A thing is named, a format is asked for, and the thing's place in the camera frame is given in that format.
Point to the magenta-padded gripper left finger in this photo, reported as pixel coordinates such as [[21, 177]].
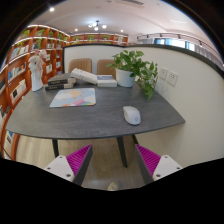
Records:
[[78, 160]]

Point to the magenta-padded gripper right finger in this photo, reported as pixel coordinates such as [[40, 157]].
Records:
[[150, 160]]

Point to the white computer mouse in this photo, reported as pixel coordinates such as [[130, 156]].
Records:
[[131, 115]]

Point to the pastel printed mouse pad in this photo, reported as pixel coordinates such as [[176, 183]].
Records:
[[72, 97]]

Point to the dark metal table leg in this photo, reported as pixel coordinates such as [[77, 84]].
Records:
[[55, 148], [122, 151]]

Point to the thick dark hardcover book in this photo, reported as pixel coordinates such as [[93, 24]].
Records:
[[60, 79], [58, 87]]

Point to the blue and white book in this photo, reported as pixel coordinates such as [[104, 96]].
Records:
[[106, 81]]

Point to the white paperback book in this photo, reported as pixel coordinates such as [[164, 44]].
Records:
[[84, 76]]

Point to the green plant in white pot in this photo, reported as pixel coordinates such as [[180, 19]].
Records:
[[125, 78]]

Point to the white vase with pink flowers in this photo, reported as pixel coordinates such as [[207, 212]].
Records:
[[36, 81]]

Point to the tan upholstered chair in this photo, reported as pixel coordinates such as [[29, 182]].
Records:
[[80, 65], [104, 67]]

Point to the orange wooden bookshelf unit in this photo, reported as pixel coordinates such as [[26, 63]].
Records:
[[16, 71]]

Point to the grey sheer curtain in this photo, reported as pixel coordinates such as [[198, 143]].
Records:
[[208, 53]]

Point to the ceiling spotlight cluster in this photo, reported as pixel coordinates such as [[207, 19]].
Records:
[[97, 25]]

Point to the white wall socket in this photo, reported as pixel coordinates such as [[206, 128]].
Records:
[[163, 73], [172, 78]]

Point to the window with blue frame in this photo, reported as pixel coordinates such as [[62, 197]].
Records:
[[176, 43]]

